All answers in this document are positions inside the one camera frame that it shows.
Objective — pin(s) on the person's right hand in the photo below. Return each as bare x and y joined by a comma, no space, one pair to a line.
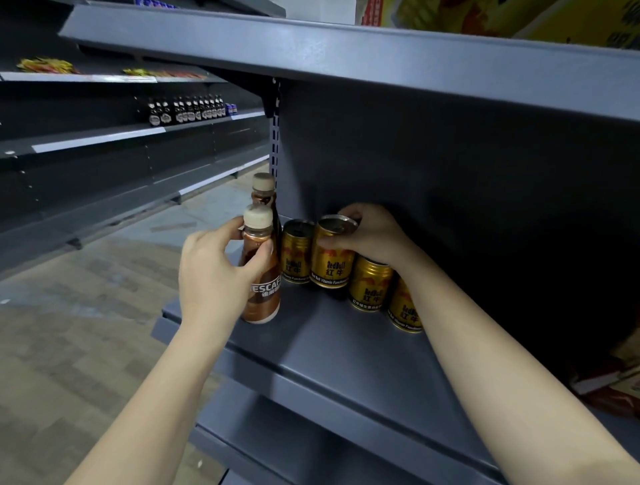
380,235

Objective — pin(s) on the person's left hand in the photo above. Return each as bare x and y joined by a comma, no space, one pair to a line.
210,280

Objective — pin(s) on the brown coffee bottle beige cap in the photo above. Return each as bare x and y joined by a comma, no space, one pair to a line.
262,295
263,192

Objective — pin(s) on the dark grey metal shelf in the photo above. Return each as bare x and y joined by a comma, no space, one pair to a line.
350,360

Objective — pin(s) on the person's right forearm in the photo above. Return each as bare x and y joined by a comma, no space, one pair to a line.
500,380

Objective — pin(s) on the person's left forearm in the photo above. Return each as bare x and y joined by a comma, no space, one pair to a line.
150,414

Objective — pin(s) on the row of dark glass bottles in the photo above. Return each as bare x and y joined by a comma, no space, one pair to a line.
185,110

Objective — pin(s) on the black store shelving white strips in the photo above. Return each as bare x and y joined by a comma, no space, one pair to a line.
100,165

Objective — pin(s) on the small blue packets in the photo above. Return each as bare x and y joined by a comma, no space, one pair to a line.
231,107

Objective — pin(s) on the red white carton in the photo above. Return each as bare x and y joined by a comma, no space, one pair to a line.
370,10

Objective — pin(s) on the large yellow printed carton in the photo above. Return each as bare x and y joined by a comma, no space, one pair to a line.
500,17

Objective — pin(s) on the red packaged goods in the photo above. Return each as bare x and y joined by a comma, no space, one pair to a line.
607,380

